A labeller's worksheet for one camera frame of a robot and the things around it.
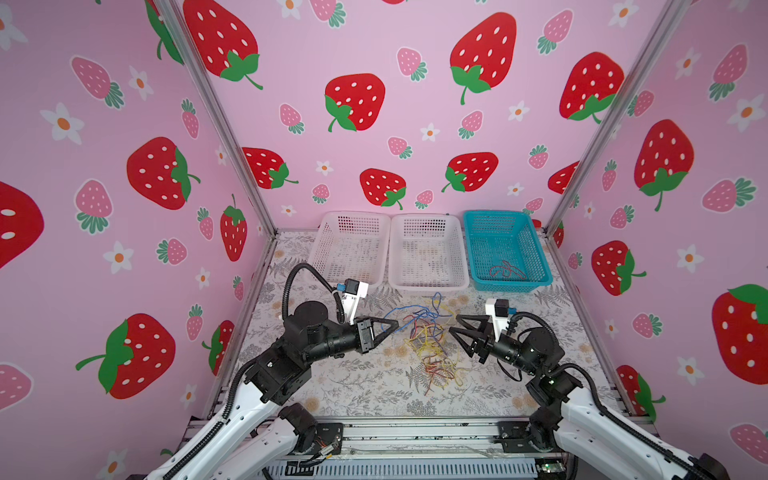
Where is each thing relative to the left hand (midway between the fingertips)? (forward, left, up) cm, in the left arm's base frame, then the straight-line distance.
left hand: (397, 326), depth 61 cm
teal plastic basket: (+48, -42, -31) cm, 71 cm away
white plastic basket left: (+50, +18, -29) cm, 61 cm away
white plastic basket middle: (+47, -11, -30) cm, 57 cm away
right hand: (+5, -13, -9) cm, 17 cm away
